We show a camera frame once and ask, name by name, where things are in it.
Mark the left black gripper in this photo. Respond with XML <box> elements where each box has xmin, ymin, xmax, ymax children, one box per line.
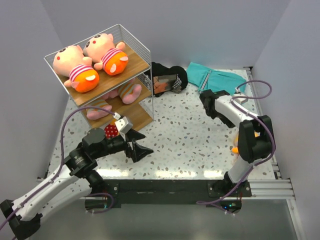
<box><xmin>93</xmin><ymin>127</ymin><xmax>153</xmax><ymax>162</ymax></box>

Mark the yellow frog plush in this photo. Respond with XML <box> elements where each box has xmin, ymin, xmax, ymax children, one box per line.
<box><xmin>104</xmin><ymin>119</ymin><xmax>119</xmax><ymax>139</ymax></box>
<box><xmin>231</xmin><ymin>129</ymin><xmax>261</xmax><ymax>155</ymax></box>

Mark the pink frog plush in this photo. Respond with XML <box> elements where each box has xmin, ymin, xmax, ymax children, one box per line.
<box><xmin>102</xmin><ymin>78</ymin><xmax>142</xmax><ymax>105</ymax></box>
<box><xmin>86</xmin><ymin>98</ymin><xmax>112</xmax><ymax>121</ymax></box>

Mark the large black-haired boy plush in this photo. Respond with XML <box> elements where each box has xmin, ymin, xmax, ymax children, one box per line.
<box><xmin>83</xmin><ymin>33</ymin><xmax>129</xmax><ymax>76</ymax></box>

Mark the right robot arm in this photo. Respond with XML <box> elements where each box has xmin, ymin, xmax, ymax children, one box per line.
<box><xmin>199</xmin><ymin>89</ymin><xmax>276</xmax><ymax>197</ymax></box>

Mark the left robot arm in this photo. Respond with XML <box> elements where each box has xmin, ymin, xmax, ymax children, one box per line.
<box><xmin>0</xmin><ymin>128</ymin><xmax>154</xmax><ymax>240</ymax></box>

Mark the black printed garment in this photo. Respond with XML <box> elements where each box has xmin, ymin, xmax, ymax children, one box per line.
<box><xmin>151</xmin><ymin>62</ymin><xmax>189</xmax><ymax>97</ymax></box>

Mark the teal folded cloth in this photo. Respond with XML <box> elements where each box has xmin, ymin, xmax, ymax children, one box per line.
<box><xmin>186</xmin><ymin>62</ymin><xmax>246</xmax><ymax>95</ymax></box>

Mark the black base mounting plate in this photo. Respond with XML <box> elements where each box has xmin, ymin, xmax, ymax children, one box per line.
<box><xmin>85</xmin><ymin>179</ymin><xmax>252</xmax><ymax>210</ymax></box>

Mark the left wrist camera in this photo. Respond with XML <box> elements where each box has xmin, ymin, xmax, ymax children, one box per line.
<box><xmin>115</xmin><ymin>116</ymin><xmax>133</xmax><ymax>139</ymax></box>

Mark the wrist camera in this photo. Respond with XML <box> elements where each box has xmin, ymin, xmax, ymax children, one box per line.
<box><xmin>115</xmin><ymin>116</ymin><xmax>133</xmax><ymax>139</ymax></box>
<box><xmin>232</xmin><ymin>87</ymin><xmax>250</xmax><ymax>105</ymax></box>

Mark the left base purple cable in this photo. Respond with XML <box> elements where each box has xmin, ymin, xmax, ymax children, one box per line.
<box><xmin>84</xmin><ymin>192</ymin><xmax>116</xmax><ymax>215</ymax></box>

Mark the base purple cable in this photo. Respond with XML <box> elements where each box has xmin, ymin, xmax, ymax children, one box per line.
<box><xmin>196</xmin><ymin>197</ymin><xmax>241</xmax><ymax>210</ymax></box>
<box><xmin>84</xmin><ymin>192</ymin><xmax>116</xmax><ymax>215</ymax></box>

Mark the white wire wooden shelf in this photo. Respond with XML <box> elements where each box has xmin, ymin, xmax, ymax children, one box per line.
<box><xmin>44</xmin><ymin>24</ymin><xmax>154</xmax><ymax>131</ymax></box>

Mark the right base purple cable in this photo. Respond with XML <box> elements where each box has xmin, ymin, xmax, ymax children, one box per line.
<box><xmin>196</xmin><ymin>197</ymin><xmax>241</xmax><ymax>210</ymax></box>

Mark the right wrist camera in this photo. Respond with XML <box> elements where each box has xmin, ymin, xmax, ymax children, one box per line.
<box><xmin>232</xmin><ymin>87</ymin><xmax>250</xmax><ymax>105</ymax></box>

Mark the aluminium frame rail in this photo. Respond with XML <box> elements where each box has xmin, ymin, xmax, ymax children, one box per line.
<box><xmin>245</xmin><ymin>67</ymin><xmax>307</xmax><ymax>240</ymax></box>

